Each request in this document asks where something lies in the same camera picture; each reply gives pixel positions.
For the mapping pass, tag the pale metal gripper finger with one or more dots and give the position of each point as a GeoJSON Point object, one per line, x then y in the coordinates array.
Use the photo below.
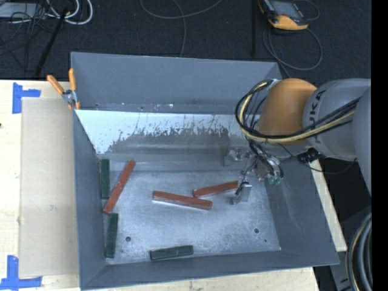
{"type": "Point", "coordinates": [244, 192]}
{"type": "Point", "coordinates": [232, 158]}

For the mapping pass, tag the red-brown flat block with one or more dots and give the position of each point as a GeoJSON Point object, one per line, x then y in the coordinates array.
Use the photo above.
{"type": "Point", "coordinates": [119, 186]}
{"type": "Point", "coordinates": [215, 189]}
{"type": "Point", "coordinates": [182, 200]}

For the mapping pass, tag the grey metal bin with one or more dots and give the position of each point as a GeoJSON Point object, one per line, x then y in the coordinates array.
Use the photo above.
{"type": "Point", "coordinates": [188, 226]}

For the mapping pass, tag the dark green flat block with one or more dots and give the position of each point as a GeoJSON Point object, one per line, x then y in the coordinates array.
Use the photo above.
{"type": "Point", "coordinates": [105, 177]}
{"type": "Point", "coordinates": [171, 252]}
{"type": "Point", "coordinates": [111, 235]}

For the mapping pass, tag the pale wood flat board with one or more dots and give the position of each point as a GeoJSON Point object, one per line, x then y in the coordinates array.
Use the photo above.
{"type": "Point", "coordinates": [45, 186]}

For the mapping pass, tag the black cylinder on white bracket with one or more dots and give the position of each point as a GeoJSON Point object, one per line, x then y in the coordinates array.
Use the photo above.
{"type": "Point", "coordinates": [307, 155]}

